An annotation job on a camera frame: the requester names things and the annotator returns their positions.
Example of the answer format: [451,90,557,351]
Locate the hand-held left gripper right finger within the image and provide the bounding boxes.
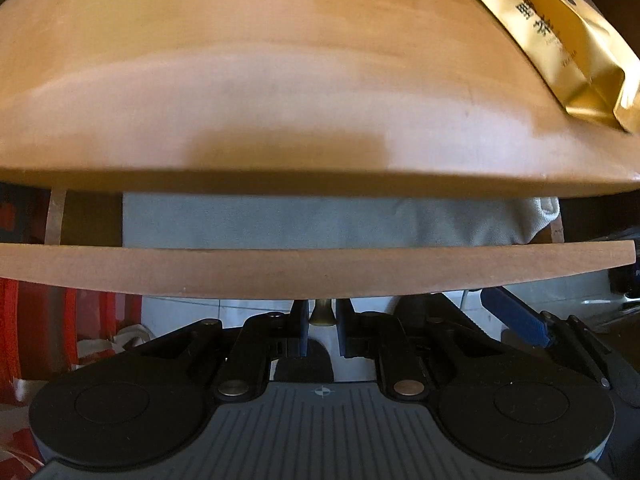
[336,296,522,402]

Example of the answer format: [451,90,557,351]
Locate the wooden nightstand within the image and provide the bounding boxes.
[0,0,640,199]

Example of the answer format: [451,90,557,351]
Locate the white folded cloth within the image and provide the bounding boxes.
[122,192,532,250]

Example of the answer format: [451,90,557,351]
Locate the gold tea packet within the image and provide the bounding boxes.
[442,0,640,135]

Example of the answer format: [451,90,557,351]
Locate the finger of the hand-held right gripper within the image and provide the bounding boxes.
[481,287,617,392]

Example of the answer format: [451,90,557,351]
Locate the red gift box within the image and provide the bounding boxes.
[0,275,144,387]
[0,182,52,246]

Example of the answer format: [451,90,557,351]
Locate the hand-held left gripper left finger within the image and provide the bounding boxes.
[119,299,309,402]

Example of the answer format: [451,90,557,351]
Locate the beige ribbon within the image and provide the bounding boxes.
[45,187,69,246]

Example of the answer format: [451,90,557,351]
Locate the cream cloth bag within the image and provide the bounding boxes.
[75,322,152,362]

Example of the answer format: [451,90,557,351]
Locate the white rolled towel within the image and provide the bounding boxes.
[509,196,561,246]

